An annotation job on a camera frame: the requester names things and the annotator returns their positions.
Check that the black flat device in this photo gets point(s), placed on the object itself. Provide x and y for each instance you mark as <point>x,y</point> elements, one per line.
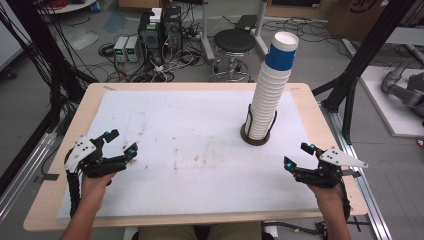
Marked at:
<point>246,21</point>

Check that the black round stool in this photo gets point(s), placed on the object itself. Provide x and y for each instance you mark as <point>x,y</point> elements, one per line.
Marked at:
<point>234,40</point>

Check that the white platform board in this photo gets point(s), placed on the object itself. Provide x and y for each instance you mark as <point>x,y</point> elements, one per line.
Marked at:
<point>386,110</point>

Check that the aluminium rail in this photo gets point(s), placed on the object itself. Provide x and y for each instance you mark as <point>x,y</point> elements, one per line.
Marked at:
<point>373,206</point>
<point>23,180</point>

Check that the stack of white ribbed cups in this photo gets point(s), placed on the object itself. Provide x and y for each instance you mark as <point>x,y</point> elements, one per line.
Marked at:
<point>268,100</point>

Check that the cardboard box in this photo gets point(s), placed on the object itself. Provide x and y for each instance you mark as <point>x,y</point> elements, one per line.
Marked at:
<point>353,20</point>

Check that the black computer tower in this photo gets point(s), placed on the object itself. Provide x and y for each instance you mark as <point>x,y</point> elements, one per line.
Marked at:
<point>150,36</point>
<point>172,26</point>

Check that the black frame post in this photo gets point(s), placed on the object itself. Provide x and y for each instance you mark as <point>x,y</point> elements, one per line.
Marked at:
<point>373,43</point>
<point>36,33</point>

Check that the person's left hand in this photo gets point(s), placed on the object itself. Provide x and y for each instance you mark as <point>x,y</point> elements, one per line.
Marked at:
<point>93,188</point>

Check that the white round table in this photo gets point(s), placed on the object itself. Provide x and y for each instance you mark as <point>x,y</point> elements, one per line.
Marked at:
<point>73,6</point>

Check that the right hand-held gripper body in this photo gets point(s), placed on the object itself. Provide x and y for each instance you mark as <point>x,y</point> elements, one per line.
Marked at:
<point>333,158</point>

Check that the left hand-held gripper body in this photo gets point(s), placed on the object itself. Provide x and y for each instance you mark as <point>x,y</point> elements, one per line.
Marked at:
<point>80,151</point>

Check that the teal sheet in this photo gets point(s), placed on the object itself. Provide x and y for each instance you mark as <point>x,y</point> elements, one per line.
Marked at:
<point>115,20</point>

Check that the small white box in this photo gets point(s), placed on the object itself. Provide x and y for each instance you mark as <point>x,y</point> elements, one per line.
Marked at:
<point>155,15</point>

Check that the person's khaki trousers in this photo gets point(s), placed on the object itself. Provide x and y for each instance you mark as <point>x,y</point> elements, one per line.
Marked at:
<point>166,233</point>

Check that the white cabinet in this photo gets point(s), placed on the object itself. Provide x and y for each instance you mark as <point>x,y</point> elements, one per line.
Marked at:
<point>10,36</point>

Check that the blue and white paper cup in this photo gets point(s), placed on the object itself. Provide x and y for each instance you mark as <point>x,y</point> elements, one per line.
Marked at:
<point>281,53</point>

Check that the clear plastic film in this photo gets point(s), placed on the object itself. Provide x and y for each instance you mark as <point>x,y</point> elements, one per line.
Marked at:
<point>80,38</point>

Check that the grey power supply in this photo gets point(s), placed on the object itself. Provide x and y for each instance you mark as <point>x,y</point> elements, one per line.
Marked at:
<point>132,48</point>
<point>120,48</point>

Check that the light wooden table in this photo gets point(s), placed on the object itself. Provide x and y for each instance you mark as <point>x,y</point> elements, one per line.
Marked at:
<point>43,213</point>

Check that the person's right hand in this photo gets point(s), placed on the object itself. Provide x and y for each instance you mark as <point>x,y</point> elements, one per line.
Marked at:
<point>328,196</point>

